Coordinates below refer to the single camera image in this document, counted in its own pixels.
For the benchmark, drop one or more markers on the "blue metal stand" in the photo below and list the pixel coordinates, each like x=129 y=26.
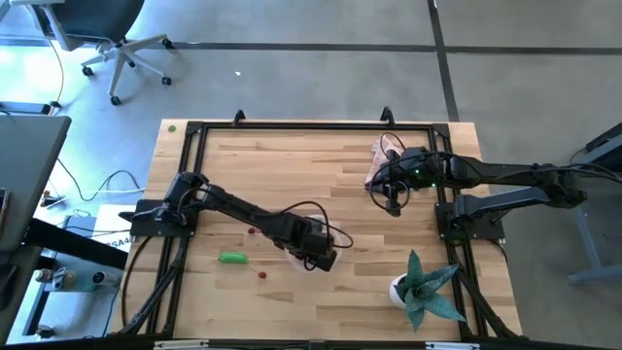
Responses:
x=590 y=243

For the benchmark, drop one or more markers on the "snake plant in white pot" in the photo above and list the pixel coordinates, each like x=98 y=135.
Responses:
x=418 y=291

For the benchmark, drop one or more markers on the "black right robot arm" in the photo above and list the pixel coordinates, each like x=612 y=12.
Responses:
x=505 y=170

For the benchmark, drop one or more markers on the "beige cloth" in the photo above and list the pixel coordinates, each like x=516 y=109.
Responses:
x=376 y=155

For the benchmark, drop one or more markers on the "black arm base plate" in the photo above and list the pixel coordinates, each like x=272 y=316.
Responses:
x=141 y=226
x=486 y=228

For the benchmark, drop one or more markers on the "grey desk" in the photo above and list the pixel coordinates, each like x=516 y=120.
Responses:
x=29 y=170

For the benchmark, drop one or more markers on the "silver metal plate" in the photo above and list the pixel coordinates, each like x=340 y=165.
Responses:
x=452 y=346
x=180 y=344

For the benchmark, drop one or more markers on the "black aluminium table frame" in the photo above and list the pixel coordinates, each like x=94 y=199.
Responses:
x=340 y=127

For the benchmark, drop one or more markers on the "white paper sheet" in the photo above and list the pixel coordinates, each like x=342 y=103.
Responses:
x=109 y=223

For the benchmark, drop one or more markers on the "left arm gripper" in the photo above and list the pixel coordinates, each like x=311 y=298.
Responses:
x=313 y=238

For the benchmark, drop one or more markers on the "green toy pea pod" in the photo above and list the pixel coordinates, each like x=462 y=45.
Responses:
x=233 y=258

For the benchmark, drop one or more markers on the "black power strip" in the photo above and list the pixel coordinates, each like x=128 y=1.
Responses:
x=24 y=108

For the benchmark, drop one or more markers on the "white round device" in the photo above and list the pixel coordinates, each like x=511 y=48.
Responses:
x=99 y=278

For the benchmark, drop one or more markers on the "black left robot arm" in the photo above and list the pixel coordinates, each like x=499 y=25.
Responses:
x=233 y=206

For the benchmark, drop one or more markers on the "black office chair white base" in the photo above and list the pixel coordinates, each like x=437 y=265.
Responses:
x=97 y=19

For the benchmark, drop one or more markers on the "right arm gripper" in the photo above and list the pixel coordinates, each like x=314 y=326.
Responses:
x=410 y=170

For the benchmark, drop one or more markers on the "small brown bottle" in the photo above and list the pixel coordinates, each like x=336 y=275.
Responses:
x=41 y=275

